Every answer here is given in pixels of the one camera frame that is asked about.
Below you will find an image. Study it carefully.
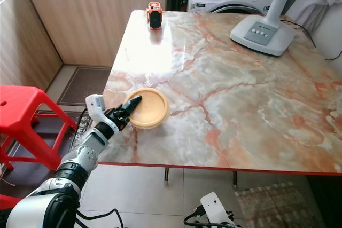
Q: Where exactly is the brown floor mat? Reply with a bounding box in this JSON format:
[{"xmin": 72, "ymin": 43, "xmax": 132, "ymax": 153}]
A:
[{"xmin": 58, "ymin": 67, "xmax": 114, "ymax": 106}]

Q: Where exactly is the red plastic stool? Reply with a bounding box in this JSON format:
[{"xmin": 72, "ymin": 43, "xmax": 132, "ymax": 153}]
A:
[
  {"xmin": 0, "ymin": 85, "xmax": 79, "ymax": 171},
  {"xmin": 0, "ymin": 194, "xmax": 19, "ymax": 210}
]

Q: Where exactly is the orange black small device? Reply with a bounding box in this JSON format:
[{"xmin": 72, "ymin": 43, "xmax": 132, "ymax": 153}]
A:
[{"xmin": 146, "ymin": 2, "xmax": 164, "ymax": 30}]

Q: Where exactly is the round tan plastic plate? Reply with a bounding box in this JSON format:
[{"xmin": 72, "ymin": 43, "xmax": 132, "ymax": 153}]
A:
[{"xmin": 127, "ymin": 87, "xmax": 169, "ymax": 129}]

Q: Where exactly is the white standing fan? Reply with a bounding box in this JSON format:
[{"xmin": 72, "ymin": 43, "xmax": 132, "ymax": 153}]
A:
[{"xmin": 230, "ymin": 0, "xmax": 342, "ymax": 57}]

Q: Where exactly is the black fan power cable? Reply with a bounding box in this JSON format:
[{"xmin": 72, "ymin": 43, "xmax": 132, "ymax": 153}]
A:
[{"xmin": 281, "ymin": 19, "xmax": 342, "ymax": 61}]

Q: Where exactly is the black white power strip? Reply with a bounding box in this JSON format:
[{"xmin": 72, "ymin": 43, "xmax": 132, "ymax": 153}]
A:
[{"xmin": 74, "ymin": 112, "xmax": 90, "ymax": 148}]

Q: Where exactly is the patterned beige rug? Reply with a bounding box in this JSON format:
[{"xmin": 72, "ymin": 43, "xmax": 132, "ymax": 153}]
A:
[{"xmin": 235, "ymin": 183, "xmax": 314, "ymax": 228}]

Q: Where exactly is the white cloth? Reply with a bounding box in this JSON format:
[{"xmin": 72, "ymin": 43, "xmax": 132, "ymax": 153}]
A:
[{"xmin": 286, "ymin": 0, "xmax": 342, "ymax": 32}]

